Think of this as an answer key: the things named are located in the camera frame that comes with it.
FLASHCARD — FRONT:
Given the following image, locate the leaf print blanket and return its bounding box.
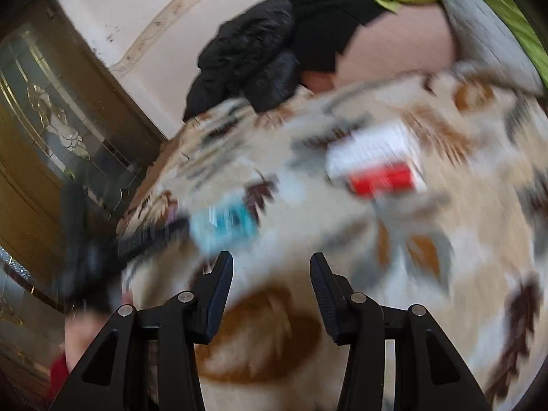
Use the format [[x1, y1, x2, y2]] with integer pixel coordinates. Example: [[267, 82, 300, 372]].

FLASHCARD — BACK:
[[115, 62, 548, 411]]

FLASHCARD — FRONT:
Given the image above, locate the wooden glass door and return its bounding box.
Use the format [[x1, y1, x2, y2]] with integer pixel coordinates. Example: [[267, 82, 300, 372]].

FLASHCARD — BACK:
[[0, 0, 170, 395]]

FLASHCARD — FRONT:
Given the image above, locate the white paper packet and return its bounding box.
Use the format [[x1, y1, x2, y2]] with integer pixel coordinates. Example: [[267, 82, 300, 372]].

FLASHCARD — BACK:
[[326, 121, 419, 180]]

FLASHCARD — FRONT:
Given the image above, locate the red and white box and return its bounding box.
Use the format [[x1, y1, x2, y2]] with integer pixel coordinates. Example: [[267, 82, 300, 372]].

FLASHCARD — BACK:
[[348, 163, 427, 198]]

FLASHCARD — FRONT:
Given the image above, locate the person's left hand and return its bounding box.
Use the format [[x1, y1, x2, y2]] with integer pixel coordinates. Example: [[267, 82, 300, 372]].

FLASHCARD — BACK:
[[64, 293, 134, 366]]

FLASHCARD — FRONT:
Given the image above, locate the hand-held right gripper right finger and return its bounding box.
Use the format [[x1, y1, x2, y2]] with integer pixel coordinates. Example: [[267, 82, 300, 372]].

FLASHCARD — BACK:
[[310, 252, 493, 411]]

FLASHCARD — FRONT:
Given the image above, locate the grey quilted pillow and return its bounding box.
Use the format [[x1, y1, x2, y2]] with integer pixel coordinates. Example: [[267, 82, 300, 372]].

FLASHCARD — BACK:
[[442, 0, 545, 96]]

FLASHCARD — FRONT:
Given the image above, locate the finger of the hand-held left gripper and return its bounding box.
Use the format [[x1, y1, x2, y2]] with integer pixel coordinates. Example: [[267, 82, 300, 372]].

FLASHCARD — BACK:
[[116, 217, 192, 263]]

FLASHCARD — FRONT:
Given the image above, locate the black cloth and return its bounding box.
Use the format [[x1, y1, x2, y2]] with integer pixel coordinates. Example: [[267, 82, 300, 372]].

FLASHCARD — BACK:
[[284, 0, 388, 74]]

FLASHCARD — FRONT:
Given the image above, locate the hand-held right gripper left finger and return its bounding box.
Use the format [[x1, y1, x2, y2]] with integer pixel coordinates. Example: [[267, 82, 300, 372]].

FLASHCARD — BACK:
[[49, 250, 234, 411]]

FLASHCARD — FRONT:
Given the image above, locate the blue and white box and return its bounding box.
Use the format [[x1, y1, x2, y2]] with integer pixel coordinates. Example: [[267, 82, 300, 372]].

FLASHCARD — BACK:
[[189, 202, 260, 252]]

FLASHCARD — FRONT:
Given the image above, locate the black puffer jacket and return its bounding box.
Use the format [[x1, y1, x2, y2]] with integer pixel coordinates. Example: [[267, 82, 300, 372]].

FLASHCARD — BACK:
[[183, 0, 301, 123]]

